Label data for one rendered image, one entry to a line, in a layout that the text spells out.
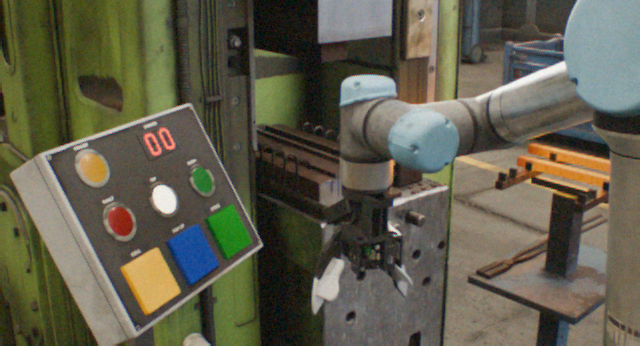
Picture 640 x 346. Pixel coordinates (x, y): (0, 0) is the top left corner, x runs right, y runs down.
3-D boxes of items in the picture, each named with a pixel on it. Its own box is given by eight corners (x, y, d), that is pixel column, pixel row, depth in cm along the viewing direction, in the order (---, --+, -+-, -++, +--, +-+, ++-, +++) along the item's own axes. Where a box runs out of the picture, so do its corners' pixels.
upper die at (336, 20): (391, 35, 153) (392, -10, 150) (318, 44, 141) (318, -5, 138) (278, 18, 184) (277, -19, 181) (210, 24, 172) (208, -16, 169)
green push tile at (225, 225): (253, 242, 122) (233, 202, 121) (229, 259, 115) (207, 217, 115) (246, 245, 123) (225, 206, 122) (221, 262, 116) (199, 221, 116)
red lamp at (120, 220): (141, 235, 102) (138, 206, 100) (110, 243, 99) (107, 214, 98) (131, 228, 104) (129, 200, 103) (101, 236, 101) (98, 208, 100)
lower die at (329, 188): (387, 191, 164) (388, 156, 161) (319, 212, 152) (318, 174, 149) (280, 150, 195) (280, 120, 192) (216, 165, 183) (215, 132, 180)
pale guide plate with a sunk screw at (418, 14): (432, 56, 180) (434, -13, 175) (406, 59, 175) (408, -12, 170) (425, 54, 182) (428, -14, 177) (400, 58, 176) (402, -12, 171)
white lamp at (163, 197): (183, 212, 110) (181, 185, 109) (155, 219, 108) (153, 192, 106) (173, 206, 113) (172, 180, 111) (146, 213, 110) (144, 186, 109)
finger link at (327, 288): (310, 321, 101) (346, 267, 101) (296, 302, 106) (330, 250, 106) (327, 329, 103) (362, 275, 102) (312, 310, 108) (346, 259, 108)
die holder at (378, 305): (440, 350, 182) (450, 185, 168) (324, 408, 159) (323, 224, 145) (306, 274, 223) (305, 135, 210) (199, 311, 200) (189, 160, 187)
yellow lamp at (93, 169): (113, 182, 101) (110, 153, 100) (82, 189, 99) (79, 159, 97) (105, 176, 104) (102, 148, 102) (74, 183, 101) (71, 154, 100)
